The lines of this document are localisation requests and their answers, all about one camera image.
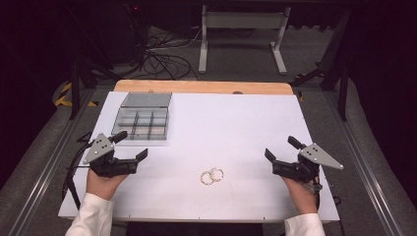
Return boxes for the white table frame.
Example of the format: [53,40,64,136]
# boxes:
[198,4,292,76]

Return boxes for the black metal stand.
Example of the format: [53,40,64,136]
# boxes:
[289,8,353,122]
[67,3,116,121]

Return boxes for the clear plastic compartment box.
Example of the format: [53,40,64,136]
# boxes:
[110,91,173,142]

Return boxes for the person's left hand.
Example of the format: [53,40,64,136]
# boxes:
[86,168,129,202]

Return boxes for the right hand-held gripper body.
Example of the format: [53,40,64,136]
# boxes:
[271,142,345,184]

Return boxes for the wooden board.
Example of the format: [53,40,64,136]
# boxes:
[113,79,294,96]

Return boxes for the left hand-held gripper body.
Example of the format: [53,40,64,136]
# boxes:
[82,133,139,178]

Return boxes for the small white ring object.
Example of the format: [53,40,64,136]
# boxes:
[209,167,225,183]

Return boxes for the person's right hand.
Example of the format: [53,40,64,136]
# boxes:
[281,176,320,215]

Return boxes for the yellow black hazard tape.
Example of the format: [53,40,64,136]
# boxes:
[54,82,99,108]

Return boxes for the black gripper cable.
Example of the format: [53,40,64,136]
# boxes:
[61,140,96,210]
[311,176,343,230]

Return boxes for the gold hoop earring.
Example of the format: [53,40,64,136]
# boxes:
[200,170,214,186]

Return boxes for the black floor cables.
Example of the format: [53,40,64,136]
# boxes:
[139,28,203,82]

